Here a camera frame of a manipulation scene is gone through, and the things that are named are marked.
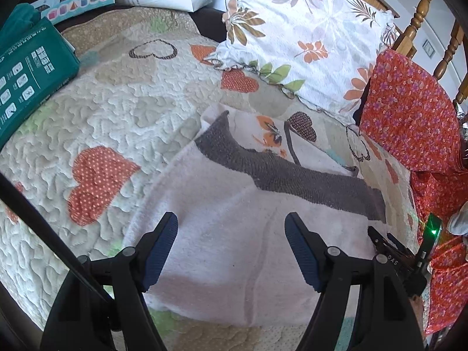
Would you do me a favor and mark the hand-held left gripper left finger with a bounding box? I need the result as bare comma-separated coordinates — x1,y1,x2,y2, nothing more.
40,211,180,351

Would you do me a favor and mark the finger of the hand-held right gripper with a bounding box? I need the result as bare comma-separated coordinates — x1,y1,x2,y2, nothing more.
367,226,417,264

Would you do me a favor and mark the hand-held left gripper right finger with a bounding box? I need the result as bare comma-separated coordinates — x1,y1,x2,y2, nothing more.
284,212,426,351

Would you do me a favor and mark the white floral knit cardigan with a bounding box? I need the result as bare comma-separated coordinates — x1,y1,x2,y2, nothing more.
122,104,417,328

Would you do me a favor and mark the grey sock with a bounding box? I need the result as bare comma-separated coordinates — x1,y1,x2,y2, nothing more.
449,203,468,235

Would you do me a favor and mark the heart patterned quilt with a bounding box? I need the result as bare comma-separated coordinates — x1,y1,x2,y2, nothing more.
0,5,432,351

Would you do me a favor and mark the orange floral cloth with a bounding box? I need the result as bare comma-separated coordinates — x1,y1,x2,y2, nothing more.
358,49,468,337

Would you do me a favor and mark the silver foil wrap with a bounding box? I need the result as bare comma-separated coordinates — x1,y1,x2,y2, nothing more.
455,104,468,136

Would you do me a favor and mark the green cardboard box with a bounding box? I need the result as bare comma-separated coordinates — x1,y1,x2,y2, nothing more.
0,4,81,147

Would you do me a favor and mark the white floral pillow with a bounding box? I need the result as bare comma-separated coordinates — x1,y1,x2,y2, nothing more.
205,0,397,118

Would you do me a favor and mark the black sofa seat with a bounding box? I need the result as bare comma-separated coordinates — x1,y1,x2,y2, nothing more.
193,7,228,42

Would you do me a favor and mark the box with coloured shapes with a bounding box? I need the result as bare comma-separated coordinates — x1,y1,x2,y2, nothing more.
31,0,116,26

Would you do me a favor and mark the black cable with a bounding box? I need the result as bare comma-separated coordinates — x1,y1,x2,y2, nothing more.
0,172,106,300

